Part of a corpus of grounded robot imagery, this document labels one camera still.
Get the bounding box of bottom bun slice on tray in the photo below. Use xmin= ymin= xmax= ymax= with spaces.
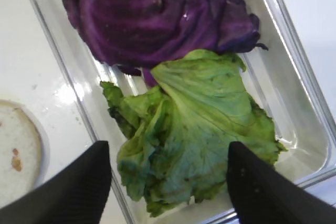
xmin=1 ymin=100 xmax=41 ymax=207

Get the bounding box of green lettuce leaf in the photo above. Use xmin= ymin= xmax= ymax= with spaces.
xmin=100 ymin=49 xmax=285 ymax=217

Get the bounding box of purple cabbage leaf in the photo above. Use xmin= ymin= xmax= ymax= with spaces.
xmin=61 ymin=0 xmax=265 ymax=86

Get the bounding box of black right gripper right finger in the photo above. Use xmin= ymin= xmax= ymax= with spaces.
xmin=226 ymin=142 xmax=335 ymax=223

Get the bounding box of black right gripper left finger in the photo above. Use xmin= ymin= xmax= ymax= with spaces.
xmin=1 ymin=141 xmax=111 ymax=223

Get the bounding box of clear plastic container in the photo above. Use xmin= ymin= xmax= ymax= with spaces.
xmin=32 ymin=0 xmax=335 ymax=223

